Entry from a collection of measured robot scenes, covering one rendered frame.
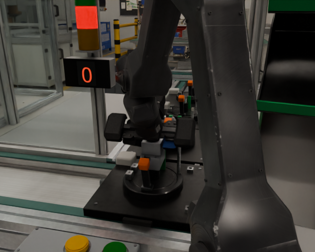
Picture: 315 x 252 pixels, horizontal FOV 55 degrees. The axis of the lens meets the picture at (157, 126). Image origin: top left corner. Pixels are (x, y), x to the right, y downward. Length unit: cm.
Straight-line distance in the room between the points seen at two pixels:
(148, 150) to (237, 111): 43
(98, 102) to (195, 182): 33
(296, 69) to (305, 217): 28
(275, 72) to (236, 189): 43
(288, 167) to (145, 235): 31
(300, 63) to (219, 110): 45
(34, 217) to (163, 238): 27
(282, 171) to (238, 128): 41
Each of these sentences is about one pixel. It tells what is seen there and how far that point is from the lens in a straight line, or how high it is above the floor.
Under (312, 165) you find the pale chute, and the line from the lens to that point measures 66.
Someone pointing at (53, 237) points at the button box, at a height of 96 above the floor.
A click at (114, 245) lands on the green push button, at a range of 57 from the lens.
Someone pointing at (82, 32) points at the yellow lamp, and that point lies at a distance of 77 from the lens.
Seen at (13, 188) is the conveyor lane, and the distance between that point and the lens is 89.
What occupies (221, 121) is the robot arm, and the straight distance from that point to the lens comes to 23.
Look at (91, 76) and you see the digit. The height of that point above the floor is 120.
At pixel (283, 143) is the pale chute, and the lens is 67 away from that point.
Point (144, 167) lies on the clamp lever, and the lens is 60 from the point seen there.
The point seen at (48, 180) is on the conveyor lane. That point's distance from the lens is 89.
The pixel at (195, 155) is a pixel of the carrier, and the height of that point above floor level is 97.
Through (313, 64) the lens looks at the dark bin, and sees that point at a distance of 67.
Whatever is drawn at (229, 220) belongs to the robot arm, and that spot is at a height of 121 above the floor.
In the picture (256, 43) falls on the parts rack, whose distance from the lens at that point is 63.
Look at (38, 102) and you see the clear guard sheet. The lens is 94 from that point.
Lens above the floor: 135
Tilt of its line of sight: 21 degrees down
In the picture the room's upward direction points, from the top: straight up
